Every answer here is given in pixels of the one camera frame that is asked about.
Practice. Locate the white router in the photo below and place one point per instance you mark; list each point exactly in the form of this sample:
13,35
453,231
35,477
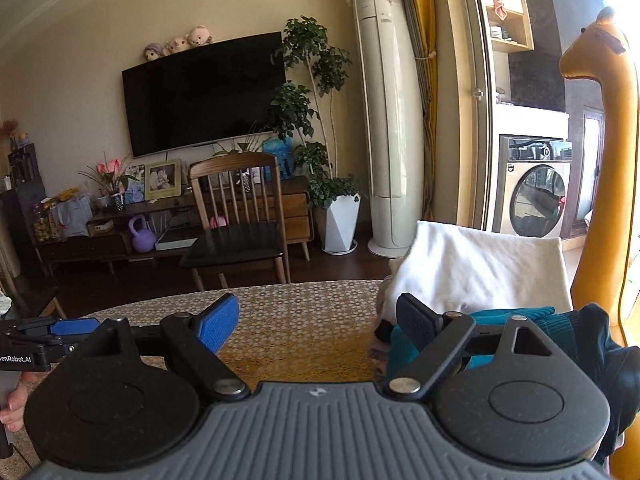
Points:
159,225

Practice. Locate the princess picture card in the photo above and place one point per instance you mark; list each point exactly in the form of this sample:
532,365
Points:
134,185

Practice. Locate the grey shopping bag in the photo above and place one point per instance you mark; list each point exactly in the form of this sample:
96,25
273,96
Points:
72,217

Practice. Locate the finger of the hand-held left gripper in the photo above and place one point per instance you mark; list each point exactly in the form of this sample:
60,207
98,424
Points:
55,345
75,327

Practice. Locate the potted green tree white planter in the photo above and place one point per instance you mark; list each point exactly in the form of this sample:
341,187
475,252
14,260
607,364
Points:
340,220

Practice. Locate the small toy figure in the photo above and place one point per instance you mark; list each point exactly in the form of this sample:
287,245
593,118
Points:
21,137

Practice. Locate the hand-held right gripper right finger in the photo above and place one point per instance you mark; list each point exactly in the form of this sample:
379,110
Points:
417,320

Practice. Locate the dark navy garment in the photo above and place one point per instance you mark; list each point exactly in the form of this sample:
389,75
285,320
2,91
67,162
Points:
600,340

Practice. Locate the yellow giraffe toy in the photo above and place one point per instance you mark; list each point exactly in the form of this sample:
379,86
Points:
605,160

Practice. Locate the yellow photo frame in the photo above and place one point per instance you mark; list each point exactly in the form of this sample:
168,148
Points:
162,179

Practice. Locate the small white cup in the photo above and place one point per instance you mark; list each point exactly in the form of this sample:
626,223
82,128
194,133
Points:
7,182

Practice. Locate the dried pink flowers vase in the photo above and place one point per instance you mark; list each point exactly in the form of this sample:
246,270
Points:
9,130

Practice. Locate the white washing machine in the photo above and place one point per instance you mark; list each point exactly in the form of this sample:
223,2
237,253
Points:
535,200

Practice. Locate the pink plush bear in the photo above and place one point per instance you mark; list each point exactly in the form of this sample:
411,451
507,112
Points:
200,36

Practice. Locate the wooden wall shelf box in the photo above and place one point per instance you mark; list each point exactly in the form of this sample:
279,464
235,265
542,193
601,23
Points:
515,35

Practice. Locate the glass sliding door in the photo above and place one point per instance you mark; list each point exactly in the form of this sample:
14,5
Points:
470,110

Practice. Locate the flat white box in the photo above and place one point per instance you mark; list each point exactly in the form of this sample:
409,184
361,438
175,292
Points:
175,241

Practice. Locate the purple haired plush doll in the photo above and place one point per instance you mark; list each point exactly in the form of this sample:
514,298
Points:
153,52

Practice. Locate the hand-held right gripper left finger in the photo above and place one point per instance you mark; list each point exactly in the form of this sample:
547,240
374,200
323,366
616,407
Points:
220,320

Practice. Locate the pink plush pig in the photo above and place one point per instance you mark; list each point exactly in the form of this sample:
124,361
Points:
176,45

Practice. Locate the teal sweater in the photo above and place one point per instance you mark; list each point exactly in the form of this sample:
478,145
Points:
495,316

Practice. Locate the yellow paper bag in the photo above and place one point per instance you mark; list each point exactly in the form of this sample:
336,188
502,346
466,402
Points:
60,196

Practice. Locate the yellow and grey curtain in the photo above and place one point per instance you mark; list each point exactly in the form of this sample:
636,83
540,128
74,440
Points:
420,0

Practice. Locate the white standing air conditioner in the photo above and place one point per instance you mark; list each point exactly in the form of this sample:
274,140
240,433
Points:
390,110

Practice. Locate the black wall television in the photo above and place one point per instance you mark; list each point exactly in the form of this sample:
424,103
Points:
200,95

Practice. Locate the pink case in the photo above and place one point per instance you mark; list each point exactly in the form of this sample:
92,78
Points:
217,223

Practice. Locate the blue printed box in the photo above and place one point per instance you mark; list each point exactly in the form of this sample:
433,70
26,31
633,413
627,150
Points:
279,157

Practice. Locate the person's left hand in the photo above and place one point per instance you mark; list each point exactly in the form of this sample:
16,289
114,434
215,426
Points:
12,410

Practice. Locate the cream box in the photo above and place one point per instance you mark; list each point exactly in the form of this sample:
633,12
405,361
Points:
101,227

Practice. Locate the jar of gold chocolates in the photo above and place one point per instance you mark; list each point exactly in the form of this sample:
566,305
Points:
41,227

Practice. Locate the pink flowers in patterned vase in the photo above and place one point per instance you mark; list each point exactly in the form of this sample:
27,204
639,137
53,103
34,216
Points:
117,202

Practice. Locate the wooden television cabinet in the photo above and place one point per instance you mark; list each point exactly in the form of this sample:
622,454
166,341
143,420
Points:
295,210

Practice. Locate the black drinks machine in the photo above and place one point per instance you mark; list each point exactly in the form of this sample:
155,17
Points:
22,162

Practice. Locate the purple kettlebell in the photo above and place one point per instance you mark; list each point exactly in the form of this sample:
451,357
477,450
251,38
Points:
142,240

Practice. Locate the black cabinet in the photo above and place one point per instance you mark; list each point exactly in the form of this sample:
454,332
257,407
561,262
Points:
20,220

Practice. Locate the white cartoon print T-shirt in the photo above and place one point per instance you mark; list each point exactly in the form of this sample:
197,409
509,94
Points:
475,265

